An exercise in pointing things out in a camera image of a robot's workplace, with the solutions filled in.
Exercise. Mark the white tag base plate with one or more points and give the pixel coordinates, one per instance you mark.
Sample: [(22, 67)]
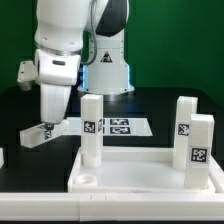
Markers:
[(113, 127)]

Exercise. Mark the white L-shaped obstacle fence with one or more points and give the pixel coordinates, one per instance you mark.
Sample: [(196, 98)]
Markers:
[(71, 206)]

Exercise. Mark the white desk tabletop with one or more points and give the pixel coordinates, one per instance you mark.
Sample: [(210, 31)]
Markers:
[(137, 170)]

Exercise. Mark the white block at left edge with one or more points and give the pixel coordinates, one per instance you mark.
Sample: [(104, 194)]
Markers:
[(1, 158)]

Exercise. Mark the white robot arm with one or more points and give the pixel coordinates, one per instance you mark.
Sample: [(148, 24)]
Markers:
[(78, 43)]

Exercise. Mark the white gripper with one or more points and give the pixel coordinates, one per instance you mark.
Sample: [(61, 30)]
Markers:
[(57, 75)]

